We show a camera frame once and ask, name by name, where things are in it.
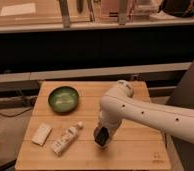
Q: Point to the long shelf rail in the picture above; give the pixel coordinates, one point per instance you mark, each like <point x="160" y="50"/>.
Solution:
<point x="43" y="75"/>

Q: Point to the dark robot base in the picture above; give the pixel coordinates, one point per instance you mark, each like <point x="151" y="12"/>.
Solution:
<point x="181" y="153"/>

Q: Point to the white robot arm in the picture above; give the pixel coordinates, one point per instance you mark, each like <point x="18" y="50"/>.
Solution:
<point x="118" y="103"/>

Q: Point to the black rectangular eraser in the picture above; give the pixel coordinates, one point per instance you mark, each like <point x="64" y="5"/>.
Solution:
<point x="101" y="137"/>

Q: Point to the green ceramic bowl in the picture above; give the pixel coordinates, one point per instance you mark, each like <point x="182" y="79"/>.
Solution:
<point x="63" y="99"/>

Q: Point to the white squeeze bottle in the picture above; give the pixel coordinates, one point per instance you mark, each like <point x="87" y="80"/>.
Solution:
<point x="66" y="139"/>

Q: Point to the white flat packet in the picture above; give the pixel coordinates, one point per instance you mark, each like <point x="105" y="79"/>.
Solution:
<point x="41" y="134"/>

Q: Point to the white paper sheet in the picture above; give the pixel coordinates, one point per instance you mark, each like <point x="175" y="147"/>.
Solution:
<point x="20" y="9"/>

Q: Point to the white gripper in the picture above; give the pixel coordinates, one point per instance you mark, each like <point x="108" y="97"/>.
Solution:
<point x="110" y="122"/>

